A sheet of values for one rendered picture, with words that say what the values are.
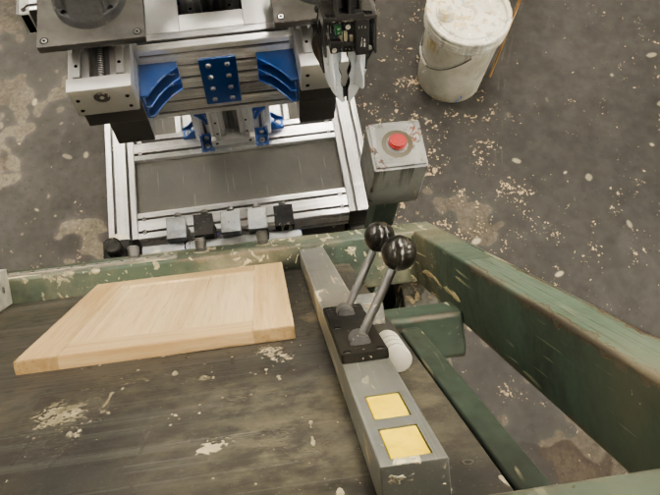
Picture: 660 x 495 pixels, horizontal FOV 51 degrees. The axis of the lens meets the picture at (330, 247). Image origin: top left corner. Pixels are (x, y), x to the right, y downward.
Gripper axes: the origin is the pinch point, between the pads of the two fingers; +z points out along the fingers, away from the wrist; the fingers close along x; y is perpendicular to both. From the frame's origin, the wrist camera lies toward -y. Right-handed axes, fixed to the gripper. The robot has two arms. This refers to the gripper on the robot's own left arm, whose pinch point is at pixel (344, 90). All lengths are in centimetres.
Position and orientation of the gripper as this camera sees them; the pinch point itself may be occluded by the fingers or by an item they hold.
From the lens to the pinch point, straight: 105.2
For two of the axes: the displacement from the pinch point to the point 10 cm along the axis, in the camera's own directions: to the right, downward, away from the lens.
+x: 9.9, -1.1, 0.8
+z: 0.4, 7.7, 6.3
